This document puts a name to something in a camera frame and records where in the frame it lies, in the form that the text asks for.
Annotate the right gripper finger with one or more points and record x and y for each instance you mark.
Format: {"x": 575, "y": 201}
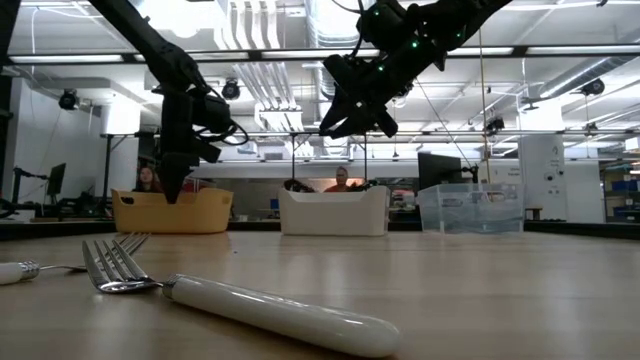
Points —
{"x": 384, "y": 124}
{"x": 337, "y": 120}

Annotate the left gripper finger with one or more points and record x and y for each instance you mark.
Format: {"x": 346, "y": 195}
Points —
{"x": 173, "y": 175}

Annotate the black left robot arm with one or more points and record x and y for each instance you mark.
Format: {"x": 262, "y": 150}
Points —
{"x": 150, "y": 45}

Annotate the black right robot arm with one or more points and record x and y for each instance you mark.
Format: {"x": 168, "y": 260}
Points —
{"x": 450, "y": 20}

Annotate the black monitor on arm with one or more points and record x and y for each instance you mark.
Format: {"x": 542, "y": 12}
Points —
{"x": 440, "y": 170}

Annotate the person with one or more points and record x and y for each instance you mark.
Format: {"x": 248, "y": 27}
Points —
{"x": 341, "y": 179}
{"x": 146, "y": 180}

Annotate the yellow plastic bin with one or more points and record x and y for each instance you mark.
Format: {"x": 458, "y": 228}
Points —
{"x": 200, "y": 215}

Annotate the black ceiling spotlight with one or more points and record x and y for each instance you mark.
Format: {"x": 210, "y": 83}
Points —
{"x": 495, "y": 125}
{"x": 592, "y": 87}
{"x": 231, "y": 90}
{"x": 68, "y": 99}

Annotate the white plastic bin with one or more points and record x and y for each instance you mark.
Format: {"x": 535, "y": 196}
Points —
{"x": 335, "y": 215}

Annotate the small black monitor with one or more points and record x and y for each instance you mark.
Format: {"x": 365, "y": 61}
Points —
{"x": 56, "y": 180}

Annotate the clear plastic bin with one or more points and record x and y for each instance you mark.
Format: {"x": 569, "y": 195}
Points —
{"x": 470, "y": 210}

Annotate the white pillar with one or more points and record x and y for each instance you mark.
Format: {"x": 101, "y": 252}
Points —
{"x": 540, "y": 175}

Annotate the blue storage shelf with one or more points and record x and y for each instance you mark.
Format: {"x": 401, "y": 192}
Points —
{"x": 622, "y": 192}

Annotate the silver ventilation duct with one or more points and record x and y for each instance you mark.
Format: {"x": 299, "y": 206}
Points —
{"x": 590, "y": 75}

